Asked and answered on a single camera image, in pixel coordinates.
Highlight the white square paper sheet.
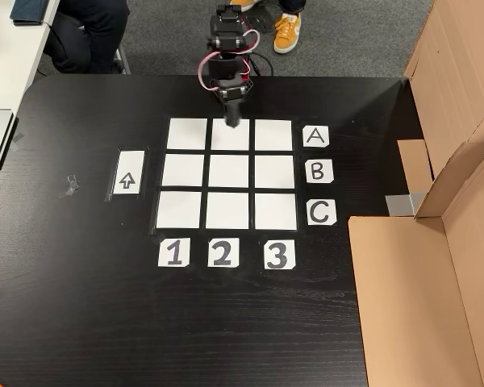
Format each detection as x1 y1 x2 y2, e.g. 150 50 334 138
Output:
254 155 296 189
167 118 208 150
254 119 294 152
205 192 250 231
254 193 298 231
207 155 250 189
211 119 250 151
156 191 202 230
161 154 205 188

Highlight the paper sheet letter A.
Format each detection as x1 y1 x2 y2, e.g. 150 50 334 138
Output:
302 125 330 148

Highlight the dark floor tape patch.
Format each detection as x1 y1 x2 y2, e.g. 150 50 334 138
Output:
246 10 276 35

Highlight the person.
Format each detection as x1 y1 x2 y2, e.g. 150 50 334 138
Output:
44 0 130 76
230 0 307 55

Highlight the paper sheet letter B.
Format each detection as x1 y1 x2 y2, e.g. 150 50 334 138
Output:
305 159 335 185

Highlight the grey metal chair leg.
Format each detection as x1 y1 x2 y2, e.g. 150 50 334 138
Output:
112 38 132 76

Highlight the white arrow paper sheet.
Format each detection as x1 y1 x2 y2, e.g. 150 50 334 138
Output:
112 150 145 196

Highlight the paper sheet number 2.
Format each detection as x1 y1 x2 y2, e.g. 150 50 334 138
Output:
207 237 240 268

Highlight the paper sheet number 3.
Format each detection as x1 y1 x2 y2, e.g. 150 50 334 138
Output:
264 239 296 270

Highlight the paper sheet letter C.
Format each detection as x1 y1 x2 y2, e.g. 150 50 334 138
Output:
306 199 338 227

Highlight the paper sheet number 1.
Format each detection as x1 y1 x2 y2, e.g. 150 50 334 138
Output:
157 237 191 268

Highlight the grey tape strip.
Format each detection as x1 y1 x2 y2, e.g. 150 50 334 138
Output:
386 192 428 218

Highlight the brown cardboard panel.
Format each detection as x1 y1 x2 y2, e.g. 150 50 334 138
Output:
397 0 484 194
348 96 484 387

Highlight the dark blue case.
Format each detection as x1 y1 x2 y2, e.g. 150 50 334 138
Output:
10 0 49 27

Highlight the white desk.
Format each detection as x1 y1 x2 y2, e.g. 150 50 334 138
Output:
0 0 61 113

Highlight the black cable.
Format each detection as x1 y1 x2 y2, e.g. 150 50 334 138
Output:
248 50 275 77

